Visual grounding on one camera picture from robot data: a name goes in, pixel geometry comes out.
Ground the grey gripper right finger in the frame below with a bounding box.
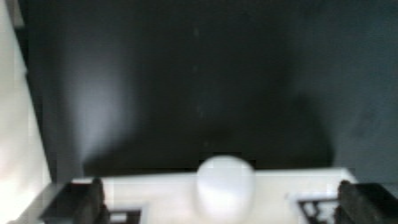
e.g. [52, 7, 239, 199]
[335, 181, 398, 224]

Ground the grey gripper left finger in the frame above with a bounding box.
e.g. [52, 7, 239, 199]
[42, 179, 111, 224]

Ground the white front drawer box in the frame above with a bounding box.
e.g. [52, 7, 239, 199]
[102, 156, 356, 224]

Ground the white front fence bar right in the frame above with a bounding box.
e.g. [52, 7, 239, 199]
[0, 0, 50, 224]

